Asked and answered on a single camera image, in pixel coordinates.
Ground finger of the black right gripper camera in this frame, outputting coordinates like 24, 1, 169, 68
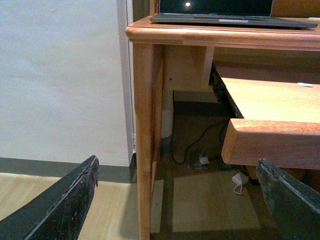
256, 158, 320, 240

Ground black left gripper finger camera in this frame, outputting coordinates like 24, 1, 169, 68
0, 155, 99, 240

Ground white power adapter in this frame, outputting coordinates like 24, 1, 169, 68
232, 172, 249, 186

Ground wooden pull-out keyboard tray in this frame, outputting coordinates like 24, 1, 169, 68
221, 77, 320, 170

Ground grey power strip with plug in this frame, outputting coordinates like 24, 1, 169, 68
186, 150, 221, 170

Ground small white object on tray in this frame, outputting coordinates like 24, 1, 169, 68
297, 82, 314, 88

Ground wooden desk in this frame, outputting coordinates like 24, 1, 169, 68
125, 16, 320, 240

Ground dark laptop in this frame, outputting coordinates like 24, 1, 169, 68
150, 0, 318, 29

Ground thin white cable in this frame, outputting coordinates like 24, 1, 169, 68
233, 183, 245, 197

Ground black cable on floor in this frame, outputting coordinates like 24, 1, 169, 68
170, 118, 230, 166

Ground black drawer slide rail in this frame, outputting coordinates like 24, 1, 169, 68
208, 63, 244, 119

